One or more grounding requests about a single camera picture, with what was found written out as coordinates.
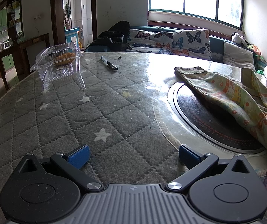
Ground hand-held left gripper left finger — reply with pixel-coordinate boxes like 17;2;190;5
13;145;104;193

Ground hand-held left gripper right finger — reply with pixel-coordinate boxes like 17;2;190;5
165;145;257;193

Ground green patterned children's jacket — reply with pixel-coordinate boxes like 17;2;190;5
174;66;267;168

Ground hanging clothes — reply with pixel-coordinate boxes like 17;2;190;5
64;3;72;29

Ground round black induction cooktop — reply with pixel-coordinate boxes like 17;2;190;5
167;82;266;154

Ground clear plastic food container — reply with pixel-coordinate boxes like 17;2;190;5
30;43;83;83

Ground clear black pen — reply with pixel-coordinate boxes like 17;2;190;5
100;56;119;71

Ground brown bread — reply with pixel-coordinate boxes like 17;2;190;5
54;53;76;66

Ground plain white pillow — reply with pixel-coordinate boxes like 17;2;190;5
223;41;257;72

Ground square butterfly print pillow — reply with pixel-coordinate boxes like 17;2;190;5
172;29;212;61

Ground blue sofa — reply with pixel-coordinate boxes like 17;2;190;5
84;25;267;73

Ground light blue cabinet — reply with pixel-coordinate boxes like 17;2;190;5
65;27;80;45

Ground dark wooden side table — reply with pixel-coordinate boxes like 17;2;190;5
0;33;51;91

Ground green pink plush toy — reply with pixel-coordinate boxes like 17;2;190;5
248;43;263;57

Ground white plush toy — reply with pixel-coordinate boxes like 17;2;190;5
231;32;247;45

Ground black bag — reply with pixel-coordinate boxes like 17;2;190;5
84;21;131;52

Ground wooden display cabinet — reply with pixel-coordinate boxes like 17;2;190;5
0;0;31;92

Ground brown door frame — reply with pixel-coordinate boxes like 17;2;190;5
50;0;98;46

